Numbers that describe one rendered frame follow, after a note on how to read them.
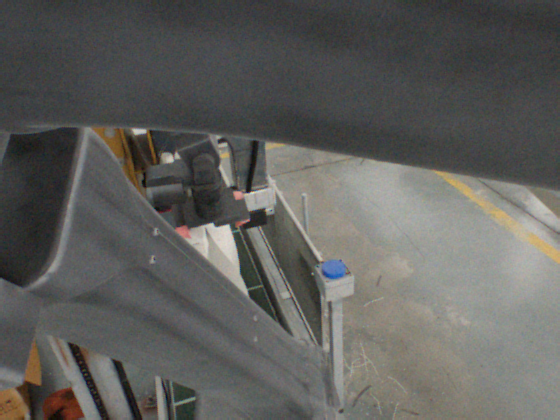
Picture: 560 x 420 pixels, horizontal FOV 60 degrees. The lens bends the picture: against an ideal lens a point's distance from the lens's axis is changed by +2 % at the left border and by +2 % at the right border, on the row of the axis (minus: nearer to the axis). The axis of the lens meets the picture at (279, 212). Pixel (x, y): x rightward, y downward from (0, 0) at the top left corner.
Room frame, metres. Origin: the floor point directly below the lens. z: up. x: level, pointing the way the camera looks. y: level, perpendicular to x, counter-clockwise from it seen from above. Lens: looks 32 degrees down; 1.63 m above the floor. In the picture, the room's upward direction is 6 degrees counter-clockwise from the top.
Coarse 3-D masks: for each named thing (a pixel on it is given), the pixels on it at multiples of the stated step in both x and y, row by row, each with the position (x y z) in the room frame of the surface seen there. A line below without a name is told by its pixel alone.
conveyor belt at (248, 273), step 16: (240, 240) 1.77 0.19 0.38; (240, 256) 1.65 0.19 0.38; (240, 272) 1.54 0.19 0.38; (256, 272) 1.53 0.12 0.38; (256, 288) 1.43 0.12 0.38; (176, 384) 1.01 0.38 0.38; (176, 400) 0.95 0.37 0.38; (192, 400) 0.95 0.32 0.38; (176, 416) 0.90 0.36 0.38; (192, 416) 0.89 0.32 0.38
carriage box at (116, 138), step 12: (96, 132) 0.93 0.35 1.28; (108, 132) 0.93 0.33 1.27; (120, 132) 0.93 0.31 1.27; (108, 144) 0.93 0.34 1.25; (120, 144) 0.93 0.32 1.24; (120, 156) 0.93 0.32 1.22; (132, 156) 0.99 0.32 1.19; (132, 168) 0.93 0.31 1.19; (132, 180) 0.94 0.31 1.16; (144, 192) 1.04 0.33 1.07
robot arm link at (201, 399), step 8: (200, 392) 0.30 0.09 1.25; (200, 400) 0.29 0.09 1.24; (208, 400) 0.29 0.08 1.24; (216, 400) 0.29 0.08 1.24; (200, 408) 0.29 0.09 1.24; (208, 408) 0.28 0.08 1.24; (216, 408) 0.28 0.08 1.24; (224, 408) 0.28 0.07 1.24; (232, 408) 0.28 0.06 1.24; (200, 416) 0.28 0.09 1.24; (208, 416) 0.28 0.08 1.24; (216, 416) 0.28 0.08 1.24; (224, 416) 0.28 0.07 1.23; (232, 416) 0.28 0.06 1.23; (240, 416) 0.28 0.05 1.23
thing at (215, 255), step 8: (208, 232) 0.91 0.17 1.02; (208, 240) 0.93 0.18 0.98; (208, 248) 0.86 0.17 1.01; (216, 248) 0.86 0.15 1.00; (208, 256) 0.84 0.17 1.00; (216, 256) 0.87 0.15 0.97; (224, 256) 0.82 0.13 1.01; (216, 264) 0.89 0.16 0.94; (224, 264) 0.83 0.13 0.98; (232, 264) 0.78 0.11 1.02; (224, 272) 0.84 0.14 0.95; (232, 272) 0.79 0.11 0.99; (232, 280) 0.80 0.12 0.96; (240, 280) 0.74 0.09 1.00; (240, 288) 0.76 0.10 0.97
